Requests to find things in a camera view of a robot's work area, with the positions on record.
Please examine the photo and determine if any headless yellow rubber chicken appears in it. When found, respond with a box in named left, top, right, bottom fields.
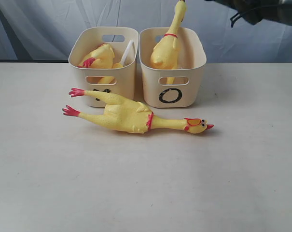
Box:
left=77, top=42, right=117, bottom=85

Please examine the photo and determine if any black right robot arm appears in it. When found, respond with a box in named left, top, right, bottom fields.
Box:
left=216, top=0, right=292, bottom=28

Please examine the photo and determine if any cream bin marked O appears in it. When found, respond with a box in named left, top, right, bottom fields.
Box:
left=139, top=27, right=207, bottom=108

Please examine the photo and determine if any yellow chicken facing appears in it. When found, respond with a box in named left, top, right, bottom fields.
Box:
left=62, top=88, right=214, bottom=134
left=150, top=0, right=189, bottom=86

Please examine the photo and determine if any cream bin marked X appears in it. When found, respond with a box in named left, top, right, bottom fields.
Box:
left=68, top=27, right=139, bottom=99

